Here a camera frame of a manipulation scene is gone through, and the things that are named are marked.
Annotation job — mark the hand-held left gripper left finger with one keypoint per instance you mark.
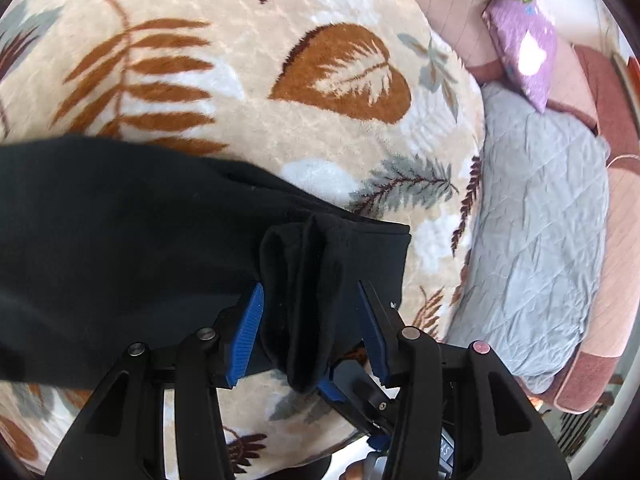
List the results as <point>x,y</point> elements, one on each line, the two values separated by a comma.
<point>245,340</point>

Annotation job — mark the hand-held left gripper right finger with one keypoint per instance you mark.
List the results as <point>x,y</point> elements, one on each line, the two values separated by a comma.
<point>372,335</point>

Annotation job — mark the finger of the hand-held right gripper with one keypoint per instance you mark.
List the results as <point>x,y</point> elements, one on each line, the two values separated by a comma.
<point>331,391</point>

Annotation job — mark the black pants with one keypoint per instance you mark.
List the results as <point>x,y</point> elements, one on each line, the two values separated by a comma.
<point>125,260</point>

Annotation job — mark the grey quilted blanket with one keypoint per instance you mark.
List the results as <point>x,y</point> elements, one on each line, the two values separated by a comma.
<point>535,240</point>

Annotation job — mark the leaf print fleece blanket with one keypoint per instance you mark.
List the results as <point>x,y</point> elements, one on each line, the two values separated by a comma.
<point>300,150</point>

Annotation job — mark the pink quilted bed sheet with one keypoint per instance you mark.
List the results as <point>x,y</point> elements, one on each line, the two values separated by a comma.
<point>620,270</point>

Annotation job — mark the purple pillow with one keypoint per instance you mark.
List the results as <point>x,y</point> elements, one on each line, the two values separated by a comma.
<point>525,50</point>

